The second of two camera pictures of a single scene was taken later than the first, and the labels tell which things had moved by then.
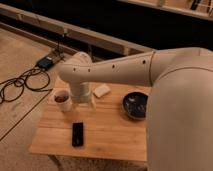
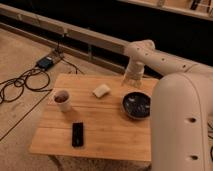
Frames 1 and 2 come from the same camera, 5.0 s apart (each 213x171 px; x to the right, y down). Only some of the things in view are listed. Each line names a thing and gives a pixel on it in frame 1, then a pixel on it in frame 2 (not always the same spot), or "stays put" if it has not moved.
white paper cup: x=63 y=99 stays put
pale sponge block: x=101 y=90 stays put
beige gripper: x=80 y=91 to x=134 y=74
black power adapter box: x=45 y=62 stays put
